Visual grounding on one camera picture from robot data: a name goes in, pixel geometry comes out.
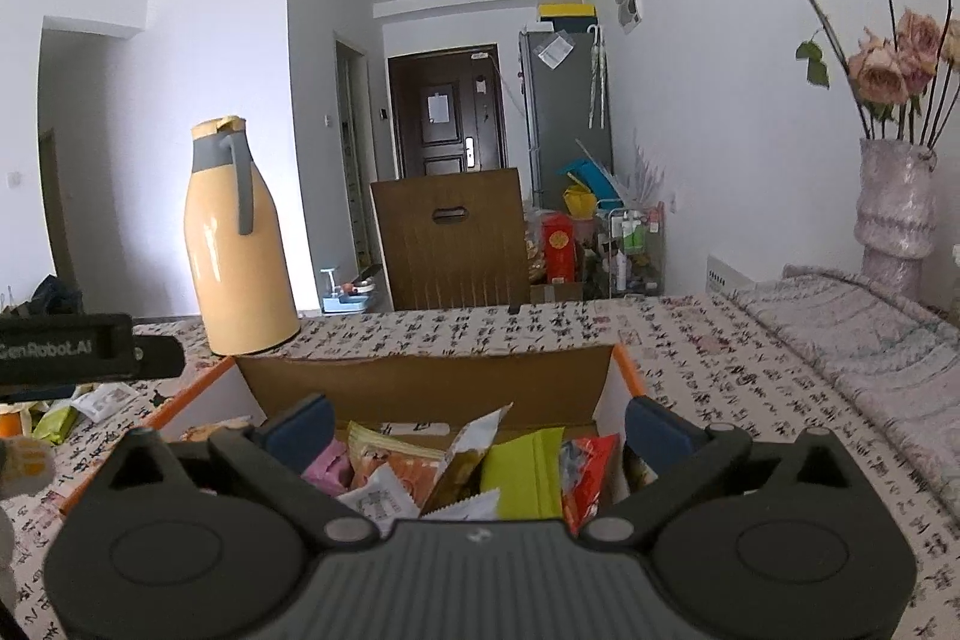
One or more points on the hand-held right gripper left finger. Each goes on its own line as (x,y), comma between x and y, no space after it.
(300,434)

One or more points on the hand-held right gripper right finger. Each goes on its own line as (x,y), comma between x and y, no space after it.
(660,434)

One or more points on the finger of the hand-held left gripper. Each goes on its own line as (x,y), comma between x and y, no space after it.
(157,359)

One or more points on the pink snack packet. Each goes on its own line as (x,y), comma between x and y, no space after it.
(330,467)

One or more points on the large orange snack packet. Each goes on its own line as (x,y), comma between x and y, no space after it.
(420,475)

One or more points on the red cardboard box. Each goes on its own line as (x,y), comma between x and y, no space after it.
(420,385)

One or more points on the lime green snack packet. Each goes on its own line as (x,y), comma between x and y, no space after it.
(521,475)

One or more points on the white biscuit snack packet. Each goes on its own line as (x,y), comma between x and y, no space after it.
(457,467)

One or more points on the plain white snack packet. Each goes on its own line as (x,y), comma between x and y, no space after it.
(465,506)

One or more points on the dark cloth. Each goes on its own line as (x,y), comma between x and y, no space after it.
(52,295)

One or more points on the small white snack packet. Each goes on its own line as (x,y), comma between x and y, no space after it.
(105,401)

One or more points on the red snack packet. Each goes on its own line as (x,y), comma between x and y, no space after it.
(589,482)

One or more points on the orange fruit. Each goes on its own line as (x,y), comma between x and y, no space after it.
(9,421)

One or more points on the yellow thermos jug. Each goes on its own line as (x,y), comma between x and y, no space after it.
(240,265)

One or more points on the small blue floor rack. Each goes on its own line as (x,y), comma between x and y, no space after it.
(345,302)

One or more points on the brown wooden chair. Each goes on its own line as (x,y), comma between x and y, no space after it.
(420,265)

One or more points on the red gift box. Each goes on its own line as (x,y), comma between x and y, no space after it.
(559,250)

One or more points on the grey quilted blanket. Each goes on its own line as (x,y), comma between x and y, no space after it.
(862,340)

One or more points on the yellow bag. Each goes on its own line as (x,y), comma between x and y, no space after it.
(579,203)

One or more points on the white dried grass bunch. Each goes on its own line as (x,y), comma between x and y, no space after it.
(645,175)

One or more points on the blue plastic object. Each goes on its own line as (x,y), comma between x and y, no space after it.
(581,171)

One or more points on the pink textured vase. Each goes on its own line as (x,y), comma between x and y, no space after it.
(896,220)

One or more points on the dark brown entrance door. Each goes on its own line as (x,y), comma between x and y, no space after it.
(450,145)

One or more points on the grey refrigerator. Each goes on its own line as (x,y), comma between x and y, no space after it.
(562,115)

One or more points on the white folded umbrella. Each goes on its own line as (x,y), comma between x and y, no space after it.
(596,85)

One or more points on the clear document pouch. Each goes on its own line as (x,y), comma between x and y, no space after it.
(553,51)

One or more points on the dried pink rose bouquet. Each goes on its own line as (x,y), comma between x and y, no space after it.
(877,74)

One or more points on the yellow black box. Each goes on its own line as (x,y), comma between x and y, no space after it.
(568,10)

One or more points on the white wall heater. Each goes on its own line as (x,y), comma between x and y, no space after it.
(727,272)

